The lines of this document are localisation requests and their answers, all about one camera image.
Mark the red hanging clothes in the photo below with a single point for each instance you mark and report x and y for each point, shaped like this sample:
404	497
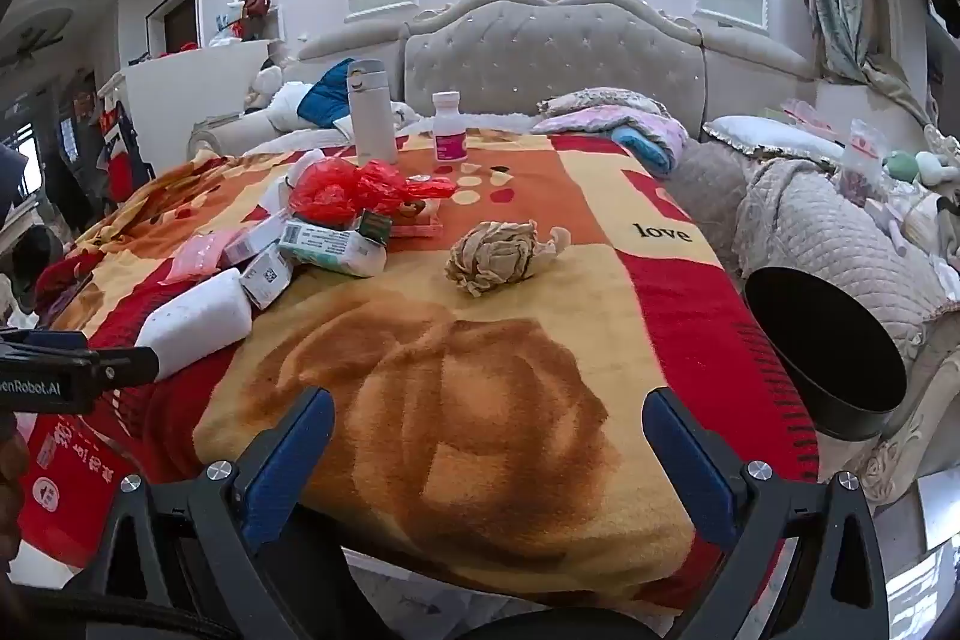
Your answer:
120	156

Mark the crumpled beige paper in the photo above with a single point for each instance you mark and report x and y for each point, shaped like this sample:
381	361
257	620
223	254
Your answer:
495	257

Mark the red printed bag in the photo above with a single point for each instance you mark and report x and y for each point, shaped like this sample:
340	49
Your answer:
71	482

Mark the white pill bottle pink label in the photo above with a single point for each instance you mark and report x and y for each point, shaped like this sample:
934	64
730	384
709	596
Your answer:
449	130

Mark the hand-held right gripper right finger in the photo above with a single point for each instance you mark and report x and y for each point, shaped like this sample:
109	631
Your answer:
686	460

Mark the green plush toy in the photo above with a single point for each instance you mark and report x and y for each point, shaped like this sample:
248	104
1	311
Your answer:
900	165

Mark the white tissue pack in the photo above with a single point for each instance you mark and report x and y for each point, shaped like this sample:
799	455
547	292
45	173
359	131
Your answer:
330	248

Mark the red plastic bag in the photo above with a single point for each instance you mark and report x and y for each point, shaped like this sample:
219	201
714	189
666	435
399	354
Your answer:
337	186

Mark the clear zip bag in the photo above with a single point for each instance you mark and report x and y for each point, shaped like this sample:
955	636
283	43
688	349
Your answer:
862	160

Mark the small green box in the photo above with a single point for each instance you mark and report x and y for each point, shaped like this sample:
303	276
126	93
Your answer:
373	227

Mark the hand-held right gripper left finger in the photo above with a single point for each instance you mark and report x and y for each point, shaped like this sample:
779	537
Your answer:
289	460

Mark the white cabinet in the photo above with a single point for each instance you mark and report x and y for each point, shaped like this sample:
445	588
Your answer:
195	85

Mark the pink plastic packet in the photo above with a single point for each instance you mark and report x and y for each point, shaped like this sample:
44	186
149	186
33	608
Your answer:
193	255

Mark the red orange printed blanket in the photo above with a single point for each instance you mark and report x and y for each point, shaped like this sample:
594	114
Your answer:
450	385

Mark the pink folded blanket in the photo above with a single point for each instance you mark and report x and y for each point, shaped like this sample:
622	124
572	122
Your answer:
615	126

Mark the grey quilted bedspread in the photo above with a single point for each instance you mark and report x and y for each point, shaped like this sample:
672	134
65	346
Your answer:
825	242

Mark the blue towel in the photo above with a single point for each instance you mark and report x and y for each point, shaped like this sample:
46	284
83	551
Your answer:
326	93

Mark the black bin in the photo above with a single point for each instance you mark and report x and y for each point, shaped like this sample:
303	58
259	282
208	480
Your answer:
825	347

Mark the white plush toy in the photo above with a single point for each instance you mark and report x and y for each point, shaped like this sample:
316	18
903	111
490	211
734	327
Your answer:
264	85

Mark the white ruffled pillow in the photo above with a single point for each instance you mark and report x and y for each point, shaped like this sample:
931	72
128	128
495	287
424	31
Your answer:
772	141

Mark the flat white carton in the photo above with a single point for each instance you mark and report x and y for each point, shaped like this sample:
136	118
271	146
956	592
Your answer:
255	239

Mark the tufted beige bed headboard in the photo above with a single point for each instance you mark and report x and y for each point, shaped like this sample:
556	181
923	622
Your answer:
555	48

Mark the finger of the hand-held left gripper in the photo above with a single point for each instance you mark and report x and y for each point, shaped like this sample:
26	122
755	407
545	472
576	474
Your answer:
124	366

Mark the white thermos bottle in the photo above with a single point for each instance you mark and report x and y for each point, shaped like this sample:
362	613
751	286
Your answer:
373	115

